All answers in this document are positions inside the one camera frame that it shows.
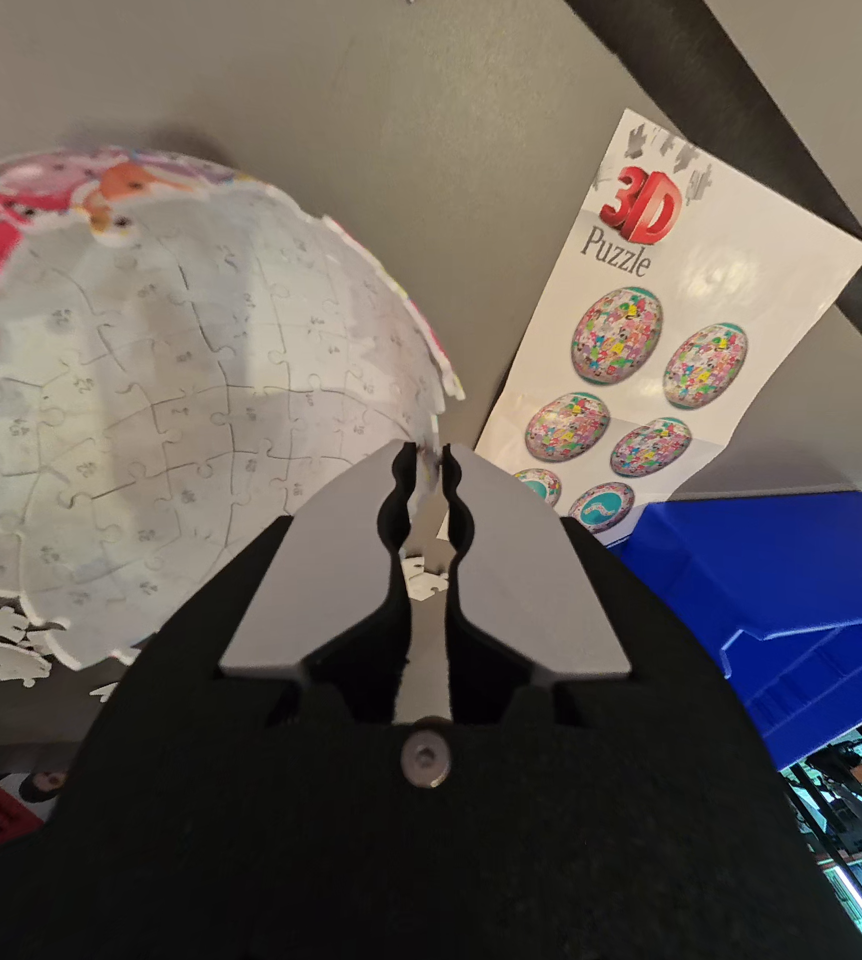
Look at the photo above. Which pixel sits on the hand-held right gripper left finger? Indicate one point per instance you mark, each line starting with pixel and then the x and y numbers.
pixel 311 593

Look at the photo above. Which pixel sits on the colourful puzzle ball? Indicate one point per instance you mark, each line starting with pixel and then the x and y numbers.
pixel 176 405

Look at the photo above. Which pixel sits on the blue plastic bin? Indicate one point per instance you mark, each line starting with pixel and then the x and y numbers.
pixel 791 615

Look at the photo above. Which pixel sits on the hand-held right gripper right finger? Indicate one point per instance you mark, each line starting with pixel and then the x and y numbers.
pixel 539 593

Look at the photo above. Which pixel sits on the puzzle instruction leaflet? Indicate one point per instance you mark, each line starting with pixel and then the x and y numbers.
pixel 671 315

